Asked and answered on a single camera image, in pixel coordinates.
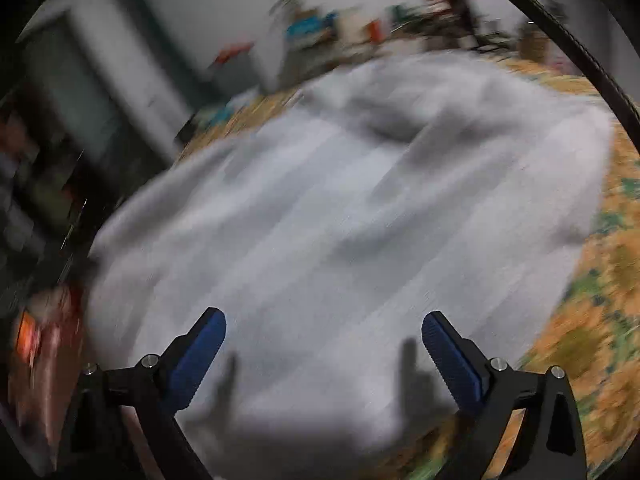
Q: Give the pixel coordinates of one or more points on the grey cabinet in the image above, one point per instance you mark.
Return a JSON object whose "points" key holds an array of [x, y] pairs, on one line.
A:
{"points": [[240, 75]]}

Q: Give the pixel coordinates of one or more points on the cardboard box stack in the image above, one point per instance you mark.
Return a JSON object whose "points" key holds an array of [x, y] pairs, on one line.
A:
{"points": [[315, 30]]}

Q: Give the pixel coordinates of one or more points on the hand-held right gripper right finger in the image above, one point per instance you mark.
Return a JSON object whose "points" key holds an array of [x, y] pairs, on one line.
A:
{"points": [[452, 360]]}

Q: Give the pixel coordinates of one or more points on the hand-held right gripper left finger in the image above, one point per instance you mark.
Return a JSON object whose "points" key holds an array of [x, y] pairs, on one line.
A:
{"points": [[197, 360]]}

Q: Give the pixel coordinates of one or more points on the red patterned cloth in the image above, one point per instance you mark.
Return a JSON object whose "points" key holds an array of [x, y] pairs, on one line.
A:
{"points": [[45, 370]]}

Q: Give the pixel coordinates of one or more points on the sunflower print blanket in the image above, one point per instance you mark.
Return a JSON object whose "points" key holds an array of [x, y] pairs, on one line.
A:
{"points": [[610, 285]]}

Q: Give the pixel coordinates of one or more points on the grey knit sweater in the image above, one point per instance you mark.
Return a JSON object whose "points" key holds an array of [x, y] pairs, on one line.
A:
{"points": [[325, 210]]}

